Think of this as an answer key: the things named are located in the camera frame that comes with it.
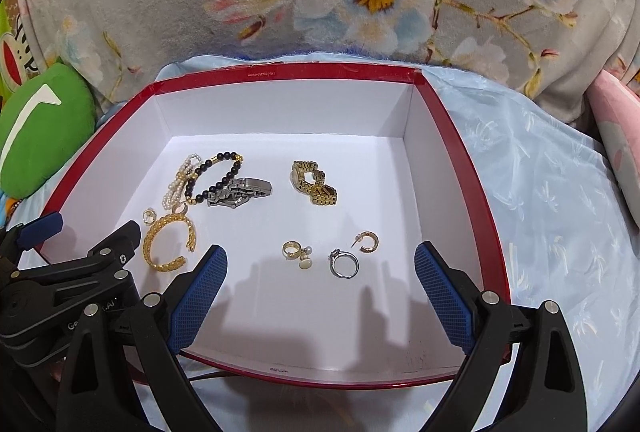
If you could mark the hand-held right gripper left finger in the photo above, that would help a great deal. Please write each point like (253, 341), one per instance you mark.
(200, 292)

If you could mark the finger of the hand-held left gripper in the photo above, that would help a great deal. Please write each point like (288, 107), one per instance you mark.
(42, 227)
(120, 239)

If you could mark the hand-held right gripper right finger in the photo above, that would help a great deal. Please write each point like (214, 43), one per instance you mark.
(445, 292)

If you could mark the gold hoop earring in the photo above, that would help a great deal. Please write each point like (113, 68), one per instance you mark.
(374, 242)

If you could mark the gold pearl earring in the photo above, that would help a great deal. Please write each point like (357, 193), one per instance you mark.
(303, 265)

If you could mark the silver wristwatch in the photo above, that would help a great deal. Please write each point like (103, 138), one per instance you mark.
(260, 188)

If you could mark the red cardboard box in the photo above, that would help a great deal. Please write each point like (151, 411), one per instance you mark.
(350, 192)

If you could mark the gold wristwatch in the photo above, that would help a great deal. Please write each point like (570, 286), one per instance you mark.
(300, 171)

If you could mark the green plush toy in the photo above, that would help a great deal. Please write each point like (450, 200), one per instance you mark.
(50, 136)

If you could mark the pink cartoon pillow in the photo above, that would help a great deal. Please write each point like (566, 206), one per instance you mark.
(620, 136)

